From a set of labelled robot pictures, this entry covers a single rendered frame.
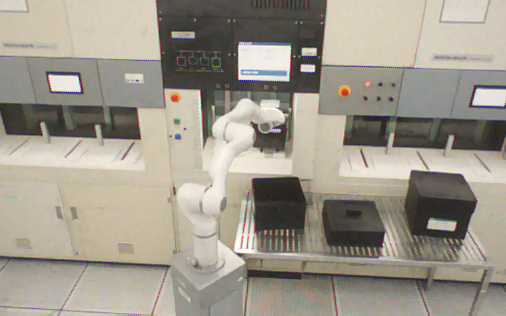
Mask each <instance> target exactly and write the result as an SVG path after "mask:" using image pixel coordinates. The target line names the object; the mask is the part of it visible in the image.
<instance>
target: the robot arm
mask: <svg viewBox="0 0 506 316"><path fill-rule="evenodd" d="M246 119H249V120H251V121H252V122H253V123H255V124H258V130H259V131H261V132H263V133H268V132H270V131H271V130H272V128H273V127H274V126H276V125H282V124H283V123H284V122H285V116H284V114H283V113H282V110H279V109H278V108H277V107H258V105H257V104H255V103H254V102H253V101H251V100H249V99H243V100H241V101H240V102H239V103H238V104H237V106H236V107H235V108H234V110H233V111H232V112H230V113H228V114H226V115H224V116H222V117H221V118H220V119H217V120H216V122H215V124H214V125H213V127H212V133H213V135H214V137H216V138H217V139H220V140H222V141H227V142H230V143H227V144H225V145H222V146H221V147H219V148H218V149H216V150H215V152H214V154H213V155H212V157H211V159H210V163H209V166H208V173H209V176H210V179H212V181H213V183H214V184H213V186H212V187H208V186H204V185H198V184H193V183H186V184H185V185H182V186H181V187H180V188H179V191H178V194H177V201H178V204H179V208H180V209H181V210H182V212H183V213H184V214H185V216H186V217H187V219H188V220H189V221H191V230H192V242H193V251H191V253H190V254H189V255H188V257H187V265H188V267H189V268H190V269H191V270H193V271H194V272H197V273H200V274H210V273H213V272H216V271H217V270H219V269H221V268H222V266H223V265H224V263H225V260H226V258H225V254H224V253H223V251H221V250H220V249H218V239H217V222H216V218H215V217H214V216H213V215H220V214H222V212H223V211H224V209H226V206H227V193H226V178H227V174H228V169H229V167H230V166H231V164H232V162H233V161H234V158H235V157H236V156H237V155H240V154H241V153H242V152H244V151H246V150H247V149H250V148H251V147H252V144H253V143H254V142H255V139H256V132H255V131H254V129H253V128H252V127H251V126H249V125H243V124H239V123H240V122H242V121H244V120H246Z"/></svg>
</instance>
